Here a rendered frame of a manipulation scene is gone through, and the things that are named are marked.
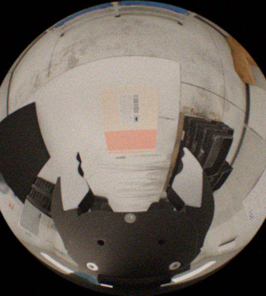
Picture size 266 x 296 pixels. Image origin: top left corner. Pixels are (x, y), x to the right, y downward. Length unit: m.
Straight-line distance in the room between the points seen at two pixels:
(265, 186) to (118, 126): 2.68
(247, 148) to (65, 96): 2.80
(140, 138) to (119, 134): 0.05
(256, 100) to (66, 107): 2.69
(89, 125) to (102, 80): 0.14
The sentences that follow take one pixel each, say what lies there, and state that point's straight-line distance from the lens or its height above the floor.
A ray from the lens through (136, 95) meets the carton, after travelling 0.20.
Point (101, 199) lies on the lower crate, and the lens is 0.58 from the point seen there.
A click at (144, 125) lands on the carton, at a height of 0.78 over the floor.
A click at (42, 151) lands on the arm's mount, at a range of 0.49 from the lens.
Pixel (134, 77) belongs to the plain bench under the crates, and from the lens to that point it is 0.28.
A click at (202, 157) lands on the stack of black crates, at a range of 0.78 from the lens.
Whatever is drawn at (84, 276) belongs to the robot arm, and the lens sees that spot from 0.28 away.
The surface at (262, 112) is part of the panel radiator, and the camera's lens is 2.45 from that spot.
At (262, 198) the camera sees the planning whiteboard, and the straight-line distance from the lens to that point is 2.72.
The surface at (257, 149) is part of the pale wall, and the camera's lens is 2.55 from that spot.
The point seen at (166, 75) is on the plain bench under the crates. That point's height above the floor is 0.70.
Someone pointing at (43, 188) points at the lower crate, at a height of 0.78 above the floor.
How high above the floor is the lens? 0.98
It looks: 58 degrees down
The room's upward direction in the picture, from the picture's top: 175 degrees clockwise
